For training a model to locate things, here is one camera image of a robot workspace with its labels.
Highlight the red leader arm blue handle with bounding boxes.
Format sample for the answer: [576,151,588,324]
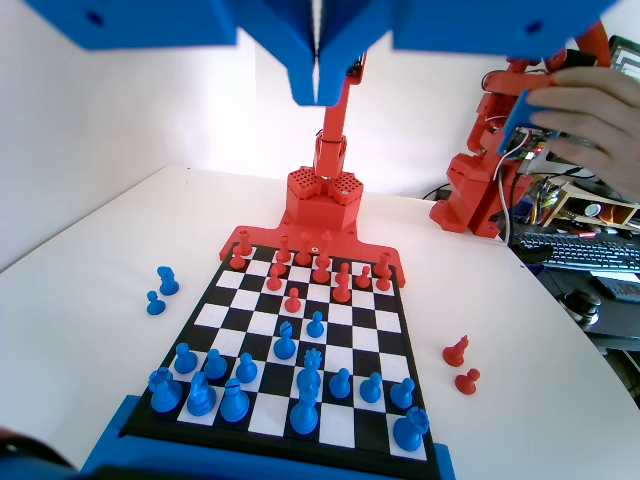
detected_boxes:
[429,19,614,240]

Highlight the red chess pieces on board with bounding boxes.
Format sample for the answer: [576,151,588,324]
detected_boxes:
[218,223,409,290]

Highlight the red chess queen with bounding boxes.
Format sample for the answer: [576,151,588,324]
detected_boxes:
[294,233,313,267]

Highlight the blue chess bishop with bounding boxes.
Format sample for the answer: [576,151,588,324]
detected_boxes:
[273,321,297,362]
[219,377,250,424]

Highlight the blue chess rook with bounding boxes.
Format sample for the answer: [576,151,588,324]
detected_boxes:
[392,407,431,455]
[148,367,183,414]

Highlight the blue chess queen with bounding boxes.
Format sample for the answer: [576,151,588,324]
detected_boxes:
[296,347,323,401]

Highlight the row of blue chess pieces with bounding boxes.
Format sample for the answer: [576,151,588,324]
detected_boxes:
[81,393,456,480]

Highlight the person's hand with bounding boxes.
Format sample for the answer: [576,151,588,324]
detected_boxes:
[527,64,640,204]

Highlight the computer monitor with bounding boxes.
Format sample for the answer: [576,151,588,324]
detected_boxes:
[608,35,640,81]

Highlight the wooden desk shelf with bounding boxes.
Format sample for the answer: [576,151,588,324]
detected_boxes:
[542,180,640,231]

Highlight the black computer keyboard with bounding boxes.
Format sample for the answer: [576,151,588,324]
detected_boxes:
[512,230,640,275]

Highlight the flat black box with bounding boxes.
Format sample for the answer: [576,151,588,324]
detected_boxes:
[594,276,640,302]

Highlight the black round gadget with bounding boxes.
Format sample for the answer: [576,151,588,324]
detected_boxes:
[558,289,601,329]

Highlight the black white chessboard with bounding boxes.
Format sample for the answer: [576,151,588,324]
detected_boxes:
[122,243,440,471]

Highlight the white leader arm cable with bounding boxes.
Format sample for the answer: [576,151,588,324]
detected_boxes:
[492,144,519,246]

